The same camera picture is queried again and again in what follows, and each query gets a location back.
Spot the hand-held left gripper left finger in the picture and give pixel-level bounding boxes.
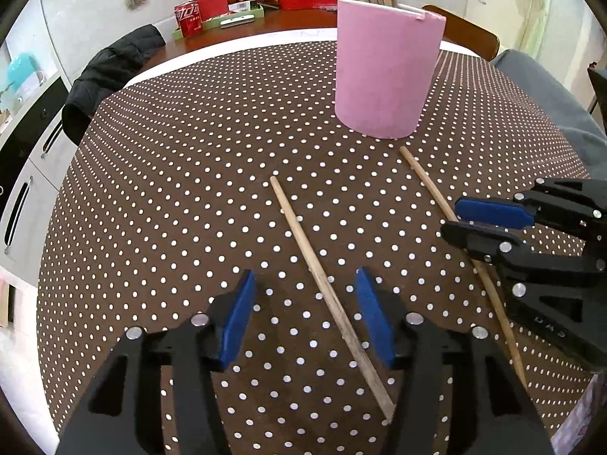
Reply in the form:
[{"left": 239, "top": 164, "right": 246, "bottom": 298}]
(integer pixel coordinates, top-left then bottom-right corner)
[{"left": 56, "top": 270, "right": 257, "bottom": 455}]

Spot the red soda can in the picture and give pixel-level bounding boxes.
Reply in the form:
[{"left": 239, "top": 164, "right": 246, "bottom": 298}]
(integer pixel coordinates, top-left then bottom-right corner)
[{"left": 173, "top": 0, "right": 204, "bottom": 39}]

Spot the brown wooden chair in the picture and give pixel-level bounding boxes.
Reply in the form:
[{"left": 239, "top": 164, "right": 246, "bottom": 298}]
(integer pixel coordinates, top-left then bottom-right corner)
[{"left": 421, "top": 5, "right": 500, "bottom": 62}]

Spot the single wooden chopstick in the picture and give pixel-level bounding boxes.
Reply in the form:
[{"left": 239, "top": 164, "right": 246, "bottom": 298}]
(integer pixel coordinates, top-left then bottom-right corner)
[
  {"left": 399, "top": 145, "right": 528, "bottom": 388},
  {"left": 269, "top": 175, "right": 396, "bottom": 422}
]

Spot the teal humidifier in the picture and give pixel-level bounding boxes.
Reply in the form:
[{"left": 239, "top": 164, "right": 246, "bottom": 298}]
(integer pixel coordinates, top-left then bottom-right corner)
[{"left": 6, "top": 53, "right": 44, "bottom": 100}]

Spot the brown polka dot tablecloth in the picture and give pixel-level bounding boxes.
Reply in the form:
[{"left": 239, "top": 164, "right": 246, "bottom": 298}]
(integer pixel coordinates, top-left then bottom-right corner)
[{"left": 35, "top": 40, "right": 601, "bottom": 455}]

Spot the grey garment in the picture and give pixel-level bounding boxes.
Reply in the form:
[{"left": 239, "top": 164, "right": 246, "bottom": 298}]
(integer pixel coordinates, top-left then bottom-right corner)
[{"left": 493, "top": 49, "right": 607, "bottom": 181}]

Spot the white and black cabinet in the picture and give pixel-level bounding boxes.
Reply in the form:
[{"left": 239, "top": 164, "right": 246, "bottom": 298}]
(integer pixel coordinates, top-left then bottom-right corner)
[{"left": 0, "top": 73, "right": 79, "bottom": 257}]

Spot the light green curtain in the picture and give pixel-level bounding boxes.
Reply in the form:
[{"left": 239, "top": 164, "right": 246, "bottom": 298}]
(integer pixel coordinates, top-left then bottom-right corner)
[{"left": 519, "top": 0, "right": 555, "bottom": 58}]

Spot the green tray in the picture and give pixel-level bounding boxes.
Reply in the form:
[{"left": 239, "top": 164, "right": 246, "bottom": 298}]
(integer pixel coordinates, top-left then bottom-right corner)
[{"left": 171, "top": 4, "right": 265, "bottom": 39}]

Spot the brown wooden table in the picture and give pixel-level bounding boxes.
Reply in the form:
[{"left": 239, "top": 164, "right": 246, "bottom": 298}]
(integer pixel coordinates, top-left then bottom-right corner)
[{"left": 171, "top": 7, "right": 342, "bottom": 53}]

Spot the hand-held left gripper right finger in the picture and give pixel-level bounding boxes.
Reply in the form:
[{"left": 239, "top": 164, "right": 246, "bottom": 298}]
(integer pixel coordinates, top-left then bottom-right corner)
[{"left": 355, "top": 267, "right": 555, "bottom": 455}]

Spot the pink cup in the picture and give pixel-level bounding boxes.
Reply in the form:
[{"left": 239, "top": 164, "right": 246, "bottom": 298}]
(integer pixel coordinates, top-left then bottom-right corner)
[{"left": 334, "top": 0, "right": 448, "bottom": 140}]

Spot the black jacket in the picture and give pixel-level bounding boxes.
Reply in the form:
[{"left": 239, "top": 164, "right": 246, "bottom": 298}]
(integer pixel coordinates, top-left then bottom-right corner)
[{"left": 63, "top": 24, "right": 167, "bottom": 145}]

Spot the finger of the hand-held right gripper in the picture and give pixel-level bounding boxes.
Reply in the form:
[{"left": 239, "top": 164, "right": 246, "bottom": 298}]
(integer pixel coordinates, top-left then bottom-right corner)
[
  {"left": 440, "top": 222, "right": 607, "bottom": 373},
  {"left": 454, "top": 177, "right": 607, "bottom": 242}
]

